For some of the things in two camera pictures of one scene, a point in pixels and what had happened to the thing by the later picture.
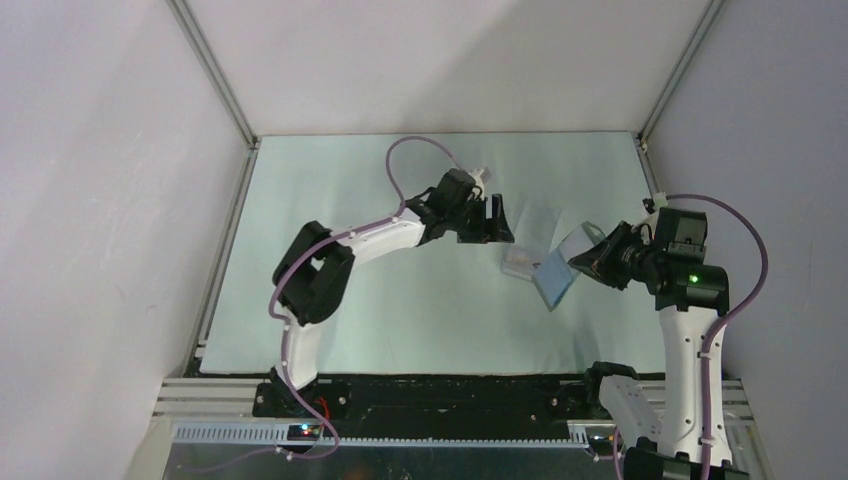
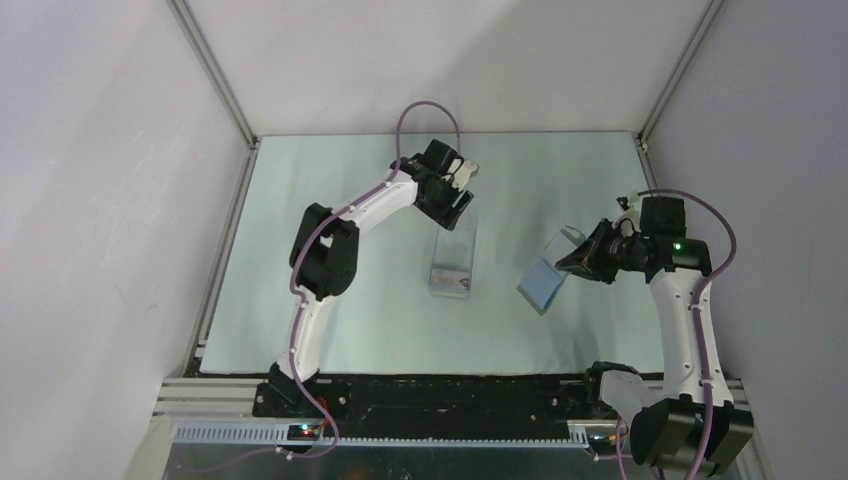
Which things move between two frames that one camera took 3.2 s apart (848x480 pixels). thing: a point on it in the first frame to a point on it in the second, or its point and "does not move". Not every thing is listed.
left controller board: [303, 432] does not move
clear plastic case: [522, 259] to [450, 282]
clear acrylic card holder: [532, 239] to [452, 259]
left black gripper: [482, 234] to [447, 215]
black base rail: [550, 399] does not move
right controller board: [601, 444] does not move
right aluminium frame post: [704, 22] does not move
